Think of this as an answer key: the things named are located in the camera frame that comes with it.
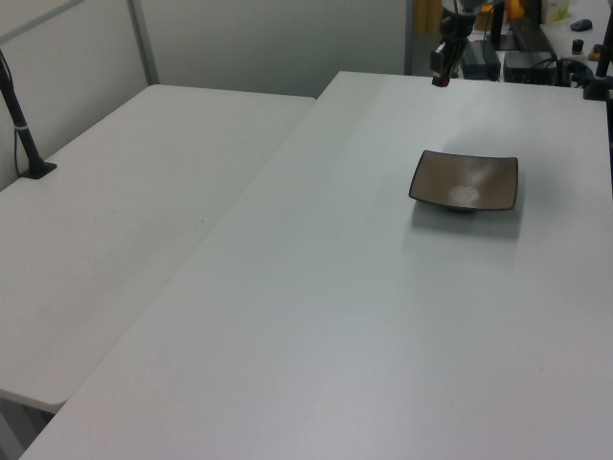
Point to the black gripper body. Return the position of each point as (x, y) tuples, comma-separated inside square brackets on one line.
[(455, 26)]

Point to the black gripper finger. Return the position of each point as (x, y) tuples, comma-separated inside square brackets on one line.
[(438, 57), (455, 57)]

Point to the red strawberry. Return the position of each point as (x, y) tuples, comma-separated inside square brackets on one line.
[(441, 81)]

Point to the square brown ceramic plate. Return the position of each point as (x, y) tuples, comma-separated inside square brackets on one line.
[(464, 182)]

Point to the black power supply box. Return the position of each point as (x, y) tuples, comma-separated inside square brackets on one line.
[(481, 60)]

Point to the black monitor stand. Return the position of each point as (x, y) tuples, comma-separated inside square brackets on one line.
[(498, 24)]

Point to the orange object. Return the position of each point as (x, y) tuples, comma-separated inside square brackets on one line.
[(515, 8)]

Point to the black electronics box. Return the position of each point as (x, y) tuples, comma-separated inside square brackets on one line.
[(527, 67)]

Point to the green white box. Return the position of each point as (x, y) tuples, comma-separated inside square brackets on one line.
[(558, 9)]

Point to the dark computer mouse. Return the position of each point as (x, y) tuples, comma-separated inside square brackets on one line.
[(581, 25)]

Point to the black clamp stand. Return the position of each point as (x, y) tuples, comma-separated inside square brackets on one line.
[(598, 81)]

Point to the grey metal partition post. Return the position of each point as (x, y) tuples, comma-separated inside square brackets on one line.
[(143, 43), (409, 38)]

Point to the black camera pole with base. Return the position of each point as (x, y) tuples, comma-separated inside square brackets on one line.
[(24, 139)]

